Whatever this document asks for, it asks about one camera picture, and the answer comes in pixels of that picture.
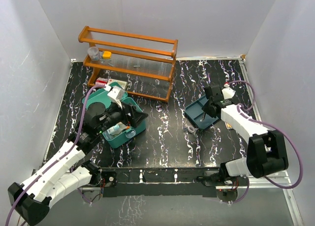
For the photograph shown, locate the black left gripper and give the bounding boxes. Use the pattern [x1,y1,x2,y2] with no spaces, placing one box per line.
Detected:
[96,99,148,134]

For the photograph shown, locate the black small scissors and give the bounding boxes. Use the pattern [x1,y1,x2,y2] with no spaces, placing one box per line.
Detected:
[200,112,206,122]

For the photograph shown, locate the dark blue divided tray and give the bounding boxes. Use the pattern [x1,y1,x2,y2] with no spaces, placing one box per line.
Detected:
[185,95,219,130]

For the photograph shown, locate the teal medicine kit box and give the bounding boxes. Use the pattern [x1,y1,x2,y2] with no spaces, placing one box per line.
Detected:
[82,88,146,149]

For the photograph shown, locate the clear tape roll bag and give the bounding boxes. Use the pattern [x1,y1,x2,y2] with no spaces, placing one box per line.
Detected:
[184,125,196,134]

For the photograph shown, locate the blue face mask packet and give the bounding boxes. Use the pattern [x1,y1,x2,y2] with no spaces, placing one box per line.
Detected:
[106,122,126,139]

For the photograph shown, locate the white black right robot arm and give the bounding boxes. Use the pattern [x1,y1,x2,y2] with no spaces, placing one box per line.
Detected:
[202,85,288,185]

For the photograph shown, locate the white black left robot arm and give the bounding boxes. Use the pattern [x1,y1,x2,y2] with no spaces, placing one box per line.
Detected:
[5,101,148,226]

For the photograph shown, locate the red white medicine box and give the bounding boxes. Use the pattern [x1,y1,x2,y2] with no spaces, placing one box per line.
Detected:
[95,77,108,86]

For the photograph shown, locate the orange wooden shelf rack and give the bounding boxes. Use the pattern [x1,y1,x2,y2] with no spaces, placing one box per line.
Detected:
[78,26,178,102]

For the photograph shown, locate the yellow capped small jar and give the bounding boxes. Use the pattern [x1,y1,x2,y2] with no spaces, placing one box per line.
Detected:
[101,51,112,61]

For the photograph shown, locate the black metal base bar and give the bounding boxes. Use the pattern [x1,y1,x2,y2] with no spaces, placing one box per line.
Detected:
[78,161,244,199]

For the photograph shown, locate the clear plastic cup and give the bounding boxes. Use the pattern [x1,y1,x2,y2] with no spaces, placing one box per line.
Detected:
[88,46,101,61]

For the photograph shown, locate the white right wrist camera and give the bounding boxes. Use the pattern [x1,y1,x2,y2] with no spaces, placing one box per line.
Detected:
[221,83,235,99]

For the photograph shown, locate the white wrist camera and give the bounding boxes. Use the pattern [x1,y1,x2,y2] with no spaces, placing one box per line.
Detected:
[221,83,235,99]
[104,85,125,108]

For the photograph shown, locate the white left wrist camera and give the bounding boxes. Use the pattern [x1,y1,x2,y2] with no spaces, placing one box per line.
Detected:
[104,85,125,108]

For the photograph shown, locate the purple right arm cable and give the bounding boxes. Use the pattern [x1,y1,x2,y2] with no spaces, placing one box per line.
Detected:
[228,80,304,189]

